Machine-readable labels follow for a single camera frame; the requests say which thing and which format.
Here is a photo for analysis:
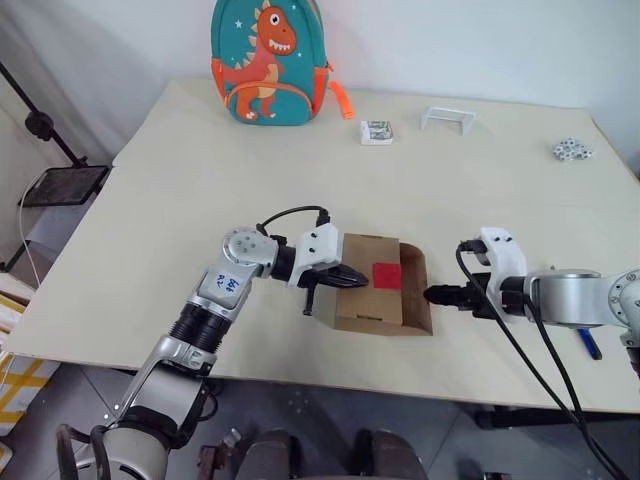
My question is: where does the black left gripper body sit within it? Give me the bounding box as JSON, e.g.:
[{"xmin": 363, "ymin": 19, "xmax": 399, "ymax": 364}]
[{"xmin": 302, "ymin": 265, "xmax": 335, "ymax": 318}]

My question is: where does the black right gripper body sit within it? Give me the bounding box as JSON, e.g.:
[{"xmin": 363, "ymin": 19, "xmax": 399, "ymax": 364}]
[{"xmin": 461, "ymin": 271, "xmax": 505, "ymax": 320}]

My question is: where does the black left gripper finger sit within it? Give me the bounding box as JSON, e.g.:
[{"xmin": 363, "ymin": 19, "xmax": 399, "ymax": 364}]
[
  {"xmin": 329, "ymin": 264, "xmax": 370, "ymax": 280},
  {"xmin": 329, "ymin": 275, "xmax": 372, "ymax": 291}
]

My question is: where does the brown cardboard box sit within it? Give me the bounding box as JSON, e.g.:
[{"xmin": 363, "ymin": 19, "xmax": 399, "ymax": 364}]
[{"xmin": 333, "ymin": 231, "xmax": 434, "ymax": 338}]

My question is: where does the blue pen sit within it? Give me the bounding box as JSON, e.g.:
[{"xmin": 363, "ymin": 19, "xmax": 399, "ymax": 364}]
[{"xmin": 578, "ymin": 327, "xmax": 603, "ymax": 361}]

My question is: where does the small white printed box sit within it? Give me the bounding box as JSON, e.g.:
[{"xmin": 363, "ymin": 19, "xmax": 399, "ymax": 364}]
[{"xmin": 359, "ymin": 119, "xmax": 397, "ymax": 148}]

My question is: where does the red tape patch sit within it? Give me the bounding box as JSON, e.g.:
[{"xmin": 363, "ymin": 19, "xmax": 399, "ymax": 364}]
[{"xmin": 371, "ymin": 261, "xmax": 403, "ymax": 291}]

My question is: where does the dark rounded shape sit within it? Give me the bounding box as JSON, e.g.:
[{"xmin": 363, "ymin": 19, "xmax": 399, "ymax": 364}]
[
  {"xmin": 349, "ymin": 427, "xmax": 427, "ymax": 480},
  {"xmin": 238, "ymin": 428, "xmax": 302, "ymax": 480}
]

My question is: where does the silver metal nut cluster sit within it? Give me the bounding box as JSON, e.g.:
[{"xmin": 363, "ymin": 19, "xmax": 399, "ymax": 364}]
[{"xmin": 551, "ymin": 136, "xmax": 597, "ymax": 163}]

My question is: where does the teal dinosaur backpack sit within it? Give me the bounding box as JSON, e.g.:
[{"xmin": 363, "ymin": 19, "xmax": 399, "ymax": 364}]
[{"xmin": 209, "ymin": 0, "xmax": 358, "ymax": 128}]

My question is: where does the yellow taped carton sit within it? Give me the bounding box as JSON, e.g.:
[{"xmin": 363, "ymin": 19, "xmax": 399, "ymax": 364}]
[{"xmin": 0, "ymin": 349, "xmax": 62, "ymax": 437}]

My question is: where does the black stand pole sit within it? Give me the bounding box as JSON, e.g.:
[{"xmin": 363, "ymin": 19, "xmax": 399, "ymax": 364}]
[{"xmin": 0, "ymin": 60, "xmax": 90, "ymax": 171}]

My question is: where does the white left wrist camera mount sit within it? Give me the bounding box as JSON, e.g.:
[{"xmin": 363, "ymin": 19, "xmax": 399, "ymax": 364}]
[{"xmin": 288, "ymin": 224, "xmax": 347, "ymax": 289}]

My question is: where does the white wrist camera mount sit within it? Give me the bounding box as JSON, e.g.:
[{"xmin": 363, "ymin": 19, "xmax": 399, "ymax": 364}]
[
  {"xmin": 471, "ymin": 226, "xmax": 529, "ymax": 317},
  {"xmin": 288, "ymin": 224, "xmax": 347, "ymax": 289}
]

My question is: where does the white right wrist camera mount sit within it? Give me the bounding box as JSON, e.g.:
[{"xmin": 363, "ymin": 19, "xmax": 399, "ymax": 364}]
[{"xmin": 471, "ymin": 226, "xmax": 529, "ymax": 317}]

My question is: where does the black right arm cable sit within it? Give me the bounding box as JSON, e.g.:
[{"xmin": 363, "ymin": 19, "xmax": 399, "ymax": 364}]
[{"xmin": 455, "ymin": 240, "xmax": 629, "ymax": 480}]

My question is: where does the white plastic bracket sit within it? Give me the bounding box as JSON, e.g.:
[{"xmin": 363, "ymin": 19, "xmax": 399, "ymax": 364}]
[{"xmin": 419, "ymin": 105, "xmax": 477, "ymax": 138}]

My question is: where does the white thin cable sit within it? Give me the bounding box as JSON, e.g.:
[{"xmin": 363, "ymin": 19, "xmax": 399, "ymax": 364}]
[{"xmin": 16, "ymin": 172, "xmax": 47, "ymax": 282}]

